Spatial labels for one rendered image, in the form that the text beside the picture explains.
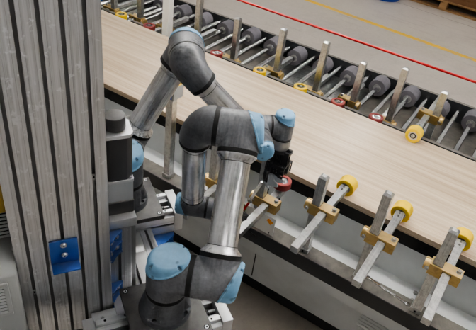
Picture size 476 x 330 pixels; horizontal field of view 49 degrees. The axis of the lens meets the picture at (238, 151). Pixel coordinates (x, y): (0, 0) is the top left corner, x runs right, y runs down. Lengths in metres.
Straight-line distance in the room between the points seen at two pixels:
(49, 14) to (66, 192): 0.46
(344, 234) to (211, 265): 1.13
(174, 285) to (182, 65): 0.65
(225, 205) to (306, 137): 1.27
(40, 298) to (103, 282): 0.18
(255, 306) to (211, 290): 1.55
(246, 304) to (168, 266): 1.60
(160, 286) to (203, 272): 0.12
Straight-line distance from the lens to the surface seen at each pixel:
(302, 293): 2.83
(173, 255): 1.45
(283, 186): 2.30
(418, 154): 2.77
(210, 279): 1.43
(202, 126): 1.46
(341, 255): 2.47
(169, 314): 1.54
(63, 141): 1.29
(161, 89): 1.79
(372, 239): 2.11
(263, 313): 2.97
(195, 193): 1.70
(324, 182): 2.06
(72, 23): 1.15
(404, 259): 2.41
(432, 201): 2.49
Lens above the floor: 2.34
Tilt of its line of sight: 36 degrees down
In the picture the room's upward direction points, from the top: 8 degrees clockwise
